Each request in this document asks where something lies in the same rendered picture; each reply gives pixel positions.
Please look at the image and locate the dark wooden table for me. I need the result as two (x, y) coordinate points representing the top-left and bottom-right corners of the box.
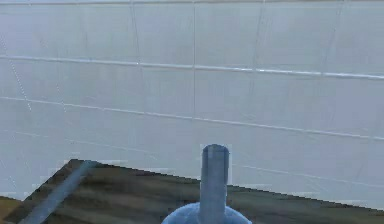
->
(1, 158), (384, 224)

